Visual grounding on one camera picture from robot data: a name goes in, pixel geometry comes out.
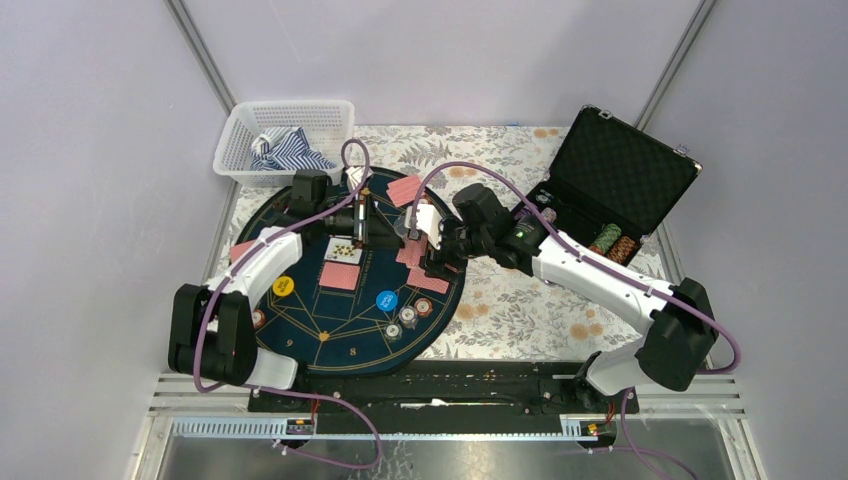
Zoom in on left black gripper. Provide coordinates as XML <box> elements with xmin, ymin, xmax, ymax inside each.
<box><xmin>315</xmin><ymin>193</ymin><xmax>404</xmax><ymax>250</ymax></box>

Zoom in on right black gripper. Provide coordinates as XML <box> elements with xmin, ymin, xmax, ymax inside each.
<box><xmin>419</xmin><ymin>214</ymin><xmax>491</xmax><ymax>286</ymax></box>

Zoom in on face up card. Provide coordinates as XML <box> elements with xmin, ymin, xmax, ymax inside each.
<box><xmin>324</xmin><ymin>237</ymin><xmax>363</xmax><ymax>265</ymax></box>

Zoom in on dealt red card top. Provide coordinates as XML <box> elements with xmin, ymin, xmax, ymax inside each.
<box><xmin>387</xmin><ymin>175</ymin><xmax>421</xmax><ymax>208</ymax></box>

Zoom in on dealt red card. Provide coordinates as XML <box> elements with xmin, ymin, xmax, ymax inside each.
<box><xmin>387</xmin><ymin>175</ymin><xmax>421</xmax><ymax>208</ymax></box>
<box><xmin>229</xmin><ymin>240</ymin><xmax>254</xmax><ymax>263</ymax></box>

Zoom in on red playing card deck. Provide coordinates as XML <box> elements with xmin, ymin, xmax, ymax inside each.
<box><xmin>396</xmin><ymin>235</ymin><xmax>429</xmax><ymax>269</ymax></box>

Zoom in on face down card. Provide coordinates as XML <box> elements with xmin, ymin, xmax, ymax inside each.
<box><xmin>319</xmin><ymin>262</ymin><xmax>361</xmax><ymax>291</ymax></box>

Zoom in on dealt red cards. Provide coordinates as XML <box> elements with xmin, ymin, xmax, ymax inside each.
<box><xmin>406</xmin><ymin>267</ymin><xmax>450</xmax><ymax>294</ymax></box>

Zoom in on red white chip stack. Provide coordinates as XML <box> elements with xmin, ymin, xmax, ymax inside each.
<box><xmin>414</xmin><ymin>298</ymin><xmax>433</xmax><ymax>317</ymax></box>

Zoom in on blue ten chip stack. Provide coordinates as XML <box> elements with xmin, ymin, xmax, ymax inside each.
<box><xmin>398</xmin><ymin>306</ymin><xmax>419</xmax><ymax>330</ymax></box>

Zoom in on yellow big blind button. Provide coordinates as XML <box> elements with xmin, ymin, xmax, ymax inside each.
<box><xmin>271</xmin><ymin>275</ymin><xmax>295</xmax><ymax>298</ymax></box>

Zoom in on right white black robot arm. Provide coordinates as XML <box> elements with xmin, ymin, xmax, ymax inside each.
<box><xmin>404</xmin><ymin>184</ymin><xmax>719</xmax><ymax>412</ymax></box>

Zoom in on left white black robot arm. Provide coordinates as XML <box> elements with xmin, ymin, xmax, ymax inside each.
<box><xmin>167</xmin><ymin>167</ymin><xmax>402</xmax><ymax>411</ymax></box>

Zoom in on purple white chip row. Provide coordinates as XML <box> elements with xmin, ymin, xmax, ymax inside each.
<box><xmin>539</xmin><ymin>208</ymin><xmax>557</xmax><ymax>225</ymax></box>

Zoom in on blue small blind button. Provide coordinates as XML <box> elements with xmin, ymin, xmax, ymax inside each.
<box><xmin>375</xmin><ymin>290</ymin><xmax>398</xmax><ymax>312</ymax></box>

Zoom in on floral tablecloth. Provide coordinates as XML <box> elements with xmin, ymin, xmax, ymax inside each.
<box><xmin>192</xmin><ymin>125</ymin><xmax>690</xmax><ymax>364</ymax></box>

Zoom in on round dark poker mat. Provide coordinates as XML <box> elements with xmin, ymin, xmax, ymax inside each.
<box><xmin>225</xmin><ymin>166</ymin><xmax>468</xmax><ymax>379</ymax></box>

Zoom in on blue striped cloth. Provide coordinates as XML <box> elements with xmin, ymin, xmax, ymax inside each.
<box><xmin>249</xmin><ymin>127</ymin><xmax>336</xmax><ymax>171</ymax></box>

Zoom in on green chip row in case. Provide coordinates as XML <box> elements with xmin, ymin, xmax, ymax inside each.
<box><xmin>589</xmin><ymin>223</ymin><xmax>622</xmax><ymax>254</ymax></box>

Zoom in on white plastic basket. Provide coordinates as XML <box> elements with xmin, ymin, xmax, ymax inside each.
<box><xmin>212</xmin><ymin>100</ymin><xmax>355</xmax><ymax>188</ymax></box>

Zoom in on black aluminium chip case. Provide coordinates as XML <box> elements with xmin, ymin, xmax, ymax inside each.
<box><xmin>527</xmin><ymin>105</ymin><xmax>702</xmax><ymax>266</ymax></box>

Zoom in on orange black chip row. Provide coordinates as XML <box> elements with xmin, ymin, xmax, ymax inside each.
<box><xmin>605</xmin><ymin>235</ymin><xmax>638</xmax><ymax>265</ymax></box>

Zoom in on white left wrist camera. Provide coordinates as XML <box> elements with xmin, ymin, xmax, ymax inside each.
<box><xmin>345</xmin><ymin>166</ymin><xmax>372</xmax><ymax>192</ymax></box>

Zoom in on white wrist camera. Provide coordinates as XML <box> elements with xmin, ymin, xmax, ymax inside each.
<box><xmin>345</xmin><ymin>166</ymin><xmax>372</xmax><ymax>192</ymax></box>
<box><xmin>404</xmin><ymin>203</ymin><xmax>443</xmax><ymax>250</ymax></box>

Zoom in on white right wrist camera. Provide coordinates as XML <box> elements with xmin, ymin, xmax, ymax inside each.
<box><xmin>404</xmin><ymin>203</ymin><xmax>443</xmax><ymax>250</ymax></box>

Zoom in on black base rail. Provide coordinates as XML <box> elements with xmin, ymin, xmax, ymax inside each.
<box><xmin>247</xmin><ymin>360</ymin><xmax>639</xmax><ymax>435</ymax></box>

